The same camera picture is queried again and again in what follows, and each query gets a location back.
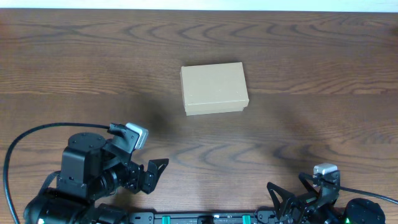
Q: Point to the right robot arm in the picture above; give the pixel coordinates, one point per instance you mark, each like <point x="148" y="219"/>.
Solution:
<point x="357" y="210"/>

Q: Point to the brown cardboard box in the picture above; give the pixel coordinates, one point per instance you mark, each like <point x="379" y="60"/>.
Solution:
<point x="215" y="88"/>

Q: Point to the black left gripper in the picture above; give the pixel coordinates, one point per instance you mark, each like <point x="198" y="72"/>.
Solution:
<point x="132" y="182"/>

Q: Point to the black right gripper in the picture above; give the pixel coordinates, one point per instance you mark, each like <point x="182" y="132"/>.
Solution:
<point x="307" y="202"/>

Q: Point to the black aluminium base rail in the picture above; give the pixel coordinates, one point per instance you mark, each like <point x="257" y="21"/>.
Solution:
<point x="263" y="215"/>

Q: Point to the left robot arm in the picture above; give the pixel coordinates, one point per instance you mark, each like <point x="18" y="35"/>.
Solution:
<point x="92" y="168"/>

